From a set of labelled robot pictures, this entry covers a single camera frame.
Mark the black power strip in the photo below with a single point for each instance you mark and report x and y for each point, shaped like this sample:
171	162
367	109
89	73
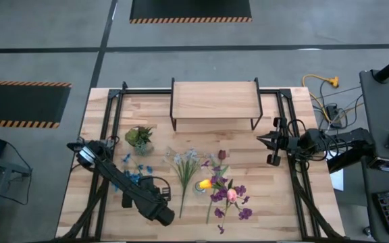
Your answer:
333	113

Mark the yellow artificial tulip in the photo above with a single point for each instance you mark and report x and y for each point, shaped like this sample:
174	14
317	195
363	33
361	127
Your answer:
205	184

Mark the pink artificial tulip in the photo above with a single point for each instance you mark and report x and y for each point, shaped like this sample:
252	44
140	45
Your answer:
231	195

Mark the white artificial flower bunch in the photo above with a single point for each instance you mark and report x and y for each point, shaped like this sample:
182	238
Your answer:
185	175

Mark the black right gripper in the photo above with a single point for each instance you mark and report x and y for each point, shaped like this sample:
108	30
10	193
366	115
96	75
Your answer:
289	143

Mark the bulbous clear glass vase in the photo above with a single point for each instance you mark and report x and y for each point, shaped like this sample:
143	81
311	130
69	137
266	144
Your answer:
198	190

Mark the black metal rig frame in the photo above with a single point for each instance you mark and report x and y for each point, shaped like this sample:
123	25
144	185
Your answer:
147	91

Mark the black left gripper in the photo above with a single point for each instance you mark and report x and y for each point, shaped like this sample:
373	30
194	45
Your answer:
149	202

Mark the blue artificial flower stem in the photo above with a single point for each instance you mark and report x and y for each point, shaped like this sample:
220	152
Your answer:
141	167

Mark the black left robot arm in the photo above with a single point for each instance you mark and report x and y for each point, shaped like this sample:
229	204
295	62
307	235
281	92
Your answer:
120	179

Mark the potted green succulent arrangement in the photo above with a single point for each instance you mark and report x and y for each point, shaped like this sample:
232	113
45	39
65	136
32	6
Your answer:
138	136

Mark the purple artificial orchid stem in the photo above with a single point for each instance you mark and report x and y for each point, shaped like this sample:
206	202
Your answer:
245	213

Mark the dark grey cart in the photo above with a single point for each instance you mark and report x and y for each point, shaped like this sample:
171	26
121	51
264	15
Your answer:
387	111

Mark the wooden shelf black metal frame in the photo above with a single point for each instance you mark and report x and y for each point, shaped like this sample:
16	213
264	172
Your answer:
214	99

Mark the white paper sheet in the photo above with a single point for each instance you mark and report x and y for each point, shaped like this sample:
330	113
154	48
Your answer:
338	179

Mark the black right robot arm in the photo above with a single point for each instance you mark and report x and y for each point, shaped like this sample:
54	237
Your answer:
346	141

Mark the pink tulip green stem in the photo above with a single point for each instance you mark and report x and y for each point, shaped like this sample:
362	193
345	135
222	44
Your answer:
221	154

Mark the black hazard-striped floor mat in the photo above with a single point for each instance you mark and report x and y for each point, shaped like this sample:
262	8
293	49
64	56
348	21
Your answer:
187	8
19	103

